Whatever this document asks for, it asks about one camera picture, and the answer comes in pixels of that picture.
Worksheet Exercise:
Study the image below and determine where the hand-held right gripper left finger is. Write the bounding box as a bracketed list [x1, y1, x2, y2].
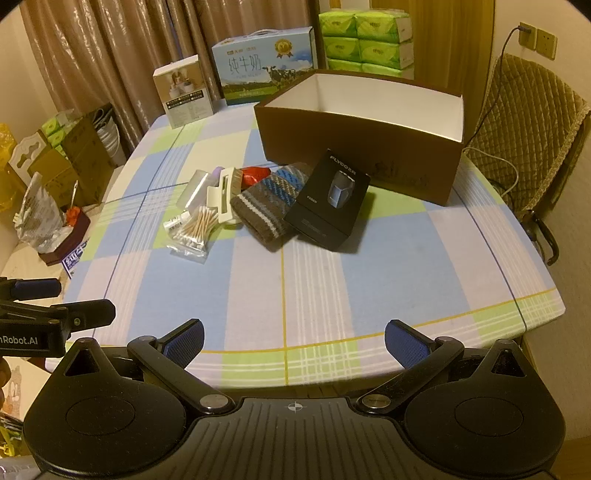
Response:
[65, 318, 236, 416]

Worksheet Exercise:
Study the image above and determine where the small green tissue pile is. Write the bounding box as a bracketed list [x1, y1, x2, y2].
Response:
[39, 115, 75, 148]

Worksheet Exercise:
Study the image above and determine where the stack of white bowls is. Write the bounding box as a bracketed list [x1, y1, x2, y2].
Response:
[95, 108, 125, 162]

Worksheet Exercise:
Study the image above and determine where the black shaver box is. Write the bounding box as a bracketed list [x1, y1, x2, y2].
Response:
[283, 148, 372, 254]

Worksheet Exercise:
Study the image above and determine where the white appliance box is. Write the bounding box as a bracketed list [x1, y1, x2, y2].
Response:
[153, 54, 214, 129]

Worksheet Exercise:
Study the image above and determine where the plain brown carton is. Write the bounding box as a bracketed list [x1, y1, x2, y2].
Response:
[60, 108, 127, 206]

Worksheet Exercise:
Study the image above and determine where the wooden door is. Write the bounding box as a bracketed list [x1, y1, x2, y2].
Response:
[318, 0, 497, 153]

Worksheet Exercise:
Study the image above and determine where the blue white printed box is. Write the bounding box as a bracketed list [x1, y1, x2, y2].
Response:
[60, 240, 90, 278]

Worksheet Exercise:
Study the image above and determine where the yellow plastic bag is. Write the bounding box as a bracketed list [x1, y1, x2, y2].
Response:
[0, 122, 19, 213]

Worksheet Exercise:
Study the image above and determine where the cotton swab bag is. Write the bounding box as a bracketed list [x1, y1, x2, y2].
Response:
[168, 205, 220, 265]

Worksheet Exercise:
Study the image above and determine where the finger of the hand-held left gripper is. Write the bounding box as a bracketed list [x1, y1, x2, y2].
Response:
[0, 277, 62, 302]
[0, 299, 116, 329]

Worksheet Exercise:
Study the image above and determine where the milk carton gift box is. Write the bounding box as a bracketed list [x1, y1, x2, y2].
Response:
[211, 27, 317, 106]

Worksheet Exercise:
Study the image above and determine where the stack of green tissue packs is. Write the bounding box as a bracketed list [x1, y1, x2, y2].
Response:
[318, 10, 415, 79]

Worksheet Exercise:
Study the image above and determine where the silver foil bag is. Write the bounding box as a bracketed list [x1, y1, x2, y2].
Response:
[13, 173, 63, 252]

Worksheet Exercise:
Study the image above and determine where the white hair claw clip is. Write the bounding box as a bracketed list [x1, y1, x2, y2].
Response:
[205, 167, 245, 228]

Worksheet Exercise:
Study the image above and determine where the beige cardboard with white insert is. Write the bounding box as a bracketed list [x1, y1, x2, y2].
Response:
[7, 131, 51, 185]

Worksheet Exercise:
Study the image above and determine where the beige curtain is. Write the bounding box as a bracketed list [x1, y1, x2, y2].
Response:
[18, 0, 319, 153]

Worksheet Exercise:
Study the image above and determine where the red candy packet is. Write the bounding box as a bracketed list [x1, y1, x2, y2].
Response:
[241, 166, 271, 190]

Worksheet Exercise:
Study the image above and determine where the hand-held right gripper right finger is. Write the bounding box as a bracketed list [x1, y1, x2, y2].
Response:
[355, 318, 529, 416]

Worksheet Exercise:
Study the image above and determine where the striped knit hat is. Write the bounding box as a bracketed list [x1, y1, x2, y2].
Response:
[229, 162, 311, 252]

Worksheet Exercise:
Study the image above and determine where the dark wooden box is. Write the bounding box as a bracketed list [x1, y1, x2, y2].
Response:
[37, 210, 90, 266]

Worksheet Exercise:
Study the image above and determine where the black charger cable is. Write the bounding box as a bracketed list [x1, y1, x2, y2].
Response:
[493, 25, 529, 65]

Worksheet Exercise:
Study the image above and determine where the white cable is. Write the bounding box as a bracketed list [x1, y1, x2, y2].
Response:
[466, 148, 520, 195]

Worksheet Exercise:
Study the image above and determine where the chair with quilted cover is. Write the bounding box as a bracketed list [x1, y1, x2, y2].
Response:
[464, 53, 591, 266]

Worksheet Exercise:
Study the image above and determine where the brown cardboard box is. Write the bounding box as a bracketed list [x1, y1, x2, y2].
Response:
[253, 69, 465, 206]

